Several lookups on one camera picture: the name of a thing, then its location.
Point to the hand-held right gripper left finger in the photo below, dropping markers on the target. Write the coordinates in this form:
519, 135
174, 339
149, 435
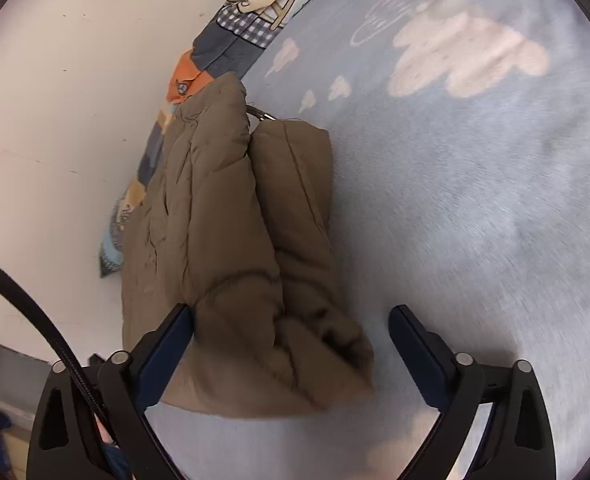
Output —
171, 352

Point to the olive brown puffer jacket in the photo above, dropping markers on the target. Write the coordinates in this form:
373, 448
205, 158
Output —
215, 235

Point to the light blue cloud-print bed sheet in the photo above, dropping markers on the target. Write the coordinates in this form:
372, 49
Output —
475, 210

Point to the colourful patchwork blanket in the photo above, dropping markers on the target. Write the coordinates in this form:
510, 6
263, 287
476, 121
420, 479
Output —
235, 35

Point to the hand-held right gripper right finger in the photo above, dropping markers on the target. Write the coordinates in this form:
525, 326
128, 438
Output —
417, 355

